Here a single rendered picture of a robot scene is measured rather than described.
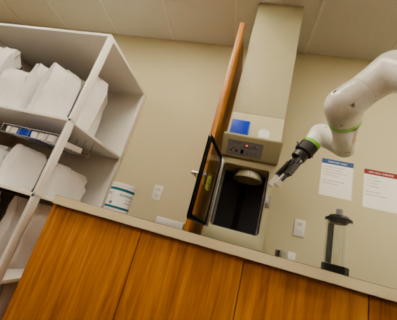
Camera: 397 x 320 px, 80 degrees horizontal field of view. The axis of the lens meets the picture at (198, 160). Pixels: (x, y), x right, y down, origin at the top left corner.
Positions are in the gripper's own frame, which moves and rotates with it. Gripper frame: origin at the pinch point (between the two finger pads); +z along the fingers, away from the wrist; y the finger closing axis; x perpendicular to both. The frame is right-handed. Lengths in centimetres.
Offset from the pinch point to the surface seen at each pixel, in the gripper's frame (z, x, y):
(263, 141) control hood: -13.1, -17.2, -7.1
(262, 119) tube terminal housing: -27.9, -25.4, -21.4
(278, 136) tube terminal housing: -25.7, -12.0, -16.7
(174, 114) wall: -5, -78, -85
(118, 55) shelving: 1, -127, -48
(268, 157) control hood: -9.8, -8.9, -10.6
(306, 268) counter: 24.2, 21.8, 27.6
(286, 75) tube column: -62, -33, -25
